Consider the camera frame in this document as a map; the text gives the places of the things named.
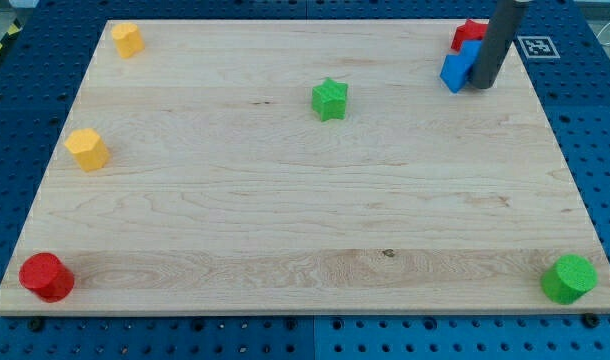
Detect light wooden board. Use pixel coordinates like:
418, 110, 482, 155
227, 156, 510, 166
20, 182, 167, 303
0, 20, 610, 316

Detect green star block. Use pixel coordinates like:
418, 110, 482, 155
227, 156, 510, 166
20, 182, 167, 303
311, 78, 349, 122

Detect blue angular block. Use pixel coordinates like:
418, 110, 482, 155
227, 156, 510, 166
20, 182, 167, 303
440, 40, 482, 93

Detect yellow hexagon block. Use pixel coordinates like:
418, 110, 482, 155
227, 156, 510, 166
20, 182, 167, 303
64, 128, 110, 172

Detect red star block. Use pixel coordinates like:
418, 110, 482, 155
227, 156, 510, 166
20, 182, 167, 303
451, 19, 488, 52

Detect yellow heart block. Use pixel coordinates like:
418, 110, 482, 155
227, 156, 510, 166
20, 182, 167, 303
111, 22, 145, 59

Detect white fiducial marker tag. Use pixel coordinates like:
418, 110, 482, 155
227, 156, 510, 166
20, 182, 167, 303
518, 36, 560, 59

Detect red cylinder block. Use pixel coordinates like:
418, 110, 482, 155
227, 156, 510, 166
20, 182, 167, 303
18, 252, 75, 303

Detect green cylinder block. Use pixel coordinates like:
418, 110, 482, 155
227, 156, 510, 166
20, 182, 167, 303
540, 254, 598, 305

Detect yellow black hazard tape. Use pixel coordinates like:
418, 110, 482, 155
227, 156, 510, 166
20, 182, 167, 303
0, 19, 23, 66

